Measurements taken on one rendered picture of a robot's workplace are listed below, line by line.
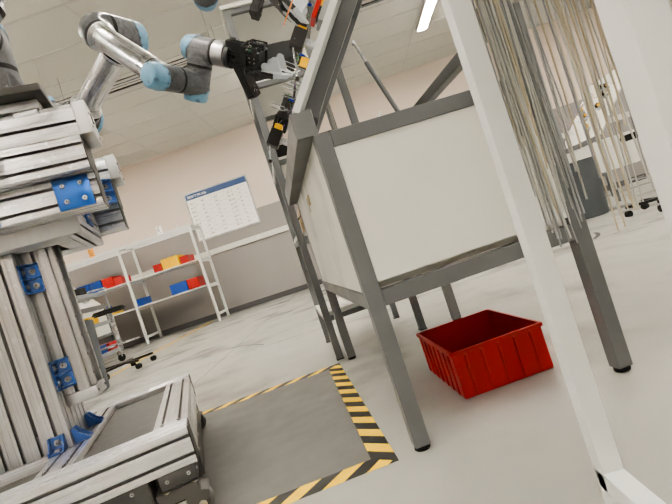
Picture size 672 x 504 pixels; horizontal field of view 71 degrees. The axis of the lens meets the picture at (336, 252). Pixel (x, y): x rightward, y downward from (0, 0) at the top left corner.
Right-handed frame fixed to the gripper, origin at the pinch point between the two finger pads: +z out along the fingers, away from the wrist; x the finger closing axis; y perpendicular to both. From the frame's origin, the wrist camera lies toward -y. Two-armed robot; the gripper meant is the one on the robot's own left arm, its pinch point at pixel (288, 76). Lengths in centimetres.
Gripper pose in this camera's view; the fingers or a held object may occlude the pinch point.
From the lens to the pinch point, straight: 147.2
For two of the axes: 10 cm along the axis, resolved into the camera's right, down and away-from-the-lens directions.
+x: 3.9, -6.0, 7.0
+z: 9.2, 3.0, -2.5
